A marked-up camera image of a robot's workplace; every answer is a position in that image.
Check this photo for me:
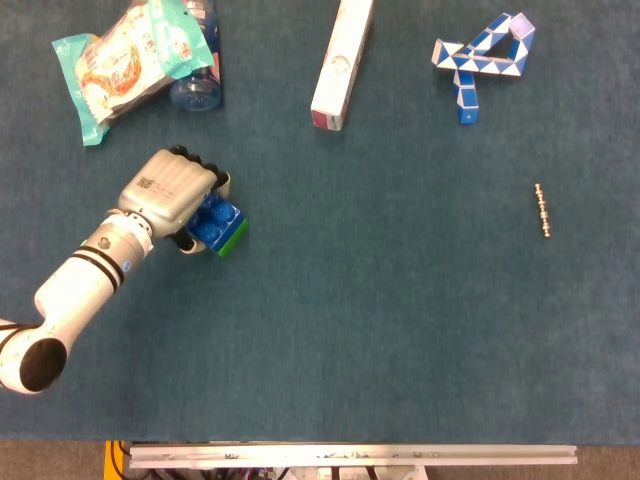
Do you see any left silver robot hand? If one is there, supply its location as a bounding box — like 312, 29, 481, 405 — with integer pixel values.
117, 145, 232, 256

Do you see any blue toy brick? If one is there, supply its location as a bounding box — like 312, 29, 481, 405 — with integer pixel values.
184, 192, 249, 252

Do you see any green toy brick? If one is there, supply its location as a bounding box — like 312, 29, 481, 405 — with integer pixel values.
216, 220, 250, 260

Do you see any blue plastic water bottle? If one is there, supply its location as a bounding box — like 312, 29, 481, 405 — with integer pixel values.
168, 0, 224, 112

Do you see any teal snack bag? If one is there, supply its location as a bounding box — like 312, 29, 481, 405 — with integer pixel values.
51, 0, 215, 147

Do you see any long white cardboard box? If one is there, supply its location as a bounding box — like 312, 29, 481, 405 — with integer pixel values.
310, 0, 375, 133

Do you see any blue white snake puzzle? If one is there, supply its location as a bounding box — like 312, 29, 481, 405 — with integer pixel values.
430, 12, 537, 126

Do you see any black cable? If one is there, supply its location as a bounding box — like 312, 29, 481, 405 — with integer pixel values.
110, 440, 132, 476

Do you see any yellow frame part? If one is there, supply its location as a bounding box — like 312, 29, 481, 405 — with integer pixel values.
103, 440, 124, 480

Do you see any aluminium frame rail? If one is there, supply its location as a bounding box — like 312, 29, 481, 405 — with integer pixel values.
128, 443, 579, 470

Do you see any small gold bead chain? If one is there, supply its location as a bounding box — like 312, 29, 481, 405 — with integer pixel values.
533, 182, 554, 238

